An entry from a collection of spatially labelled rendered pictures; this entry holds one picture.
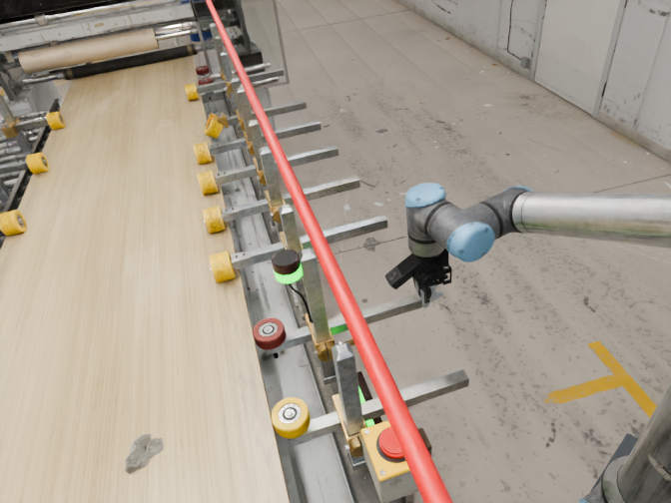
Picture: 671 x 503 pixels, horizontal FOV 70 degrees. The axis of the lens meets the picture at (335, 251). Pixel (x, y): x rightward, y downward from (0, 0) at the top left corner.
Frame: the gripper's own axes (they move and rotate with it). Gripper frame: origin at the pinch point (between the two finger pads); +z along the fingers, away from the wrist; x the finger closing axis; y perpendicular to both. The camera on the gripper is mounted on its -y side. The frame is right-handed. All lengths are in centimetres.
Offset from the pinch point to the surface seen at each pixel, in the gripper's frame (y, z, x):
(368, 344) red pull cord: -32, -83, -73
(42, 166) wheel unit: -116, -17, 122
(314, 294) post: -28.5, -21.8, -6.1
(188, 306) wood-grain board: -61, -10, 16
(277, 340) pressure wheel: -39.9, -8.8, -4.2
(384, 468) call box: -29, -41, -58
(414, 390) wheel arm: -12.8, -1.4, -25.1
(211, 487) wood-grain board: -59, -10, -35
